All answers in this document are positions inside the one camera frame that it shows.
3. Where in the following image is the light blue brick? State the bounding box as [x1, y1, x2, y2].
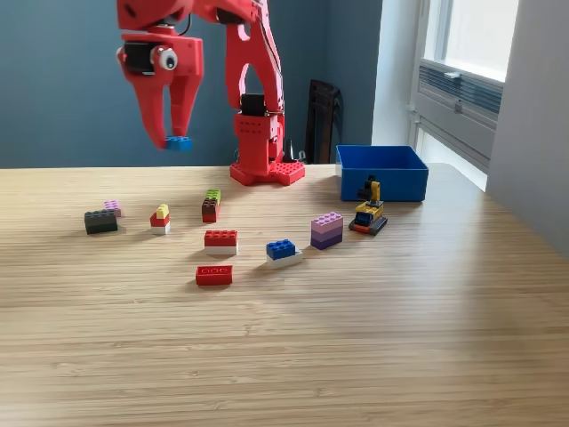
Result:
[163, 135, 195, 154]

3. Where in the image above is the blue plastic bin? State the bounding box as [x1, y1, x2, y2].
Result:
[335, 144, 430, 204]

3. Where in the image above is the green brown red brick stack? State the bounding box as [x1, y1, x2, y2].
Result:
[201, 189, 222, 224]

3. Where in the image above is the yellow red white brick stack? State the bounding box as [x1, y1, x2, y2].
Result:
[149, 204, 172, 236]

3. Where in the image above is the black table clamp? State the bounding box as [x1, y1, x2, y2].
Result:
[284, 137, 309, 164]

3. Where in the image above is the black brick stack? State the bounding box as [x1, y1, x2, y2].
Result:
[84, 208, 119, 236]

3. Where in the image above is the wide red on white bricks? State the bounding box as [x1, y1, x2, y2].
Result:
[204, 230, 239, 256]

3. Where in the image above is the black chair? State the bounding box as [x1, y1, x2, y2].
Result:
[304, 78, 346, 165]

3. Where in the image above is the blue on white brick stack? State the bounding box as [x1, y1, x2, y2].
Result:
[265, 238, 304, 270]

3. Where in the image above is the red brick with circles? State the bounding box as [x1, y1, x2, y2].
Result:
[195, 264, 234, 286]

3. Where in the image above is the pink and purple brick stack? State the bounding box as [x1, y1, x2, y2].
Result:
[309, 212, 345, 251]

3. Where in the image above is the yellow toy digger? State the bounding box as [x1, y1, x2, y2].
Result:
[348, 173, 389, 237]

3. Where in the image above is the grey window vent unit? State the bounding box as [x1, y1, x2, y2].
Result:
[413, 60, 506, 173]

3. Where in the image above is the white framed window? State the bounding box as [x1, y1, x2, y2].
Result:
[417, 0, 521, 85]

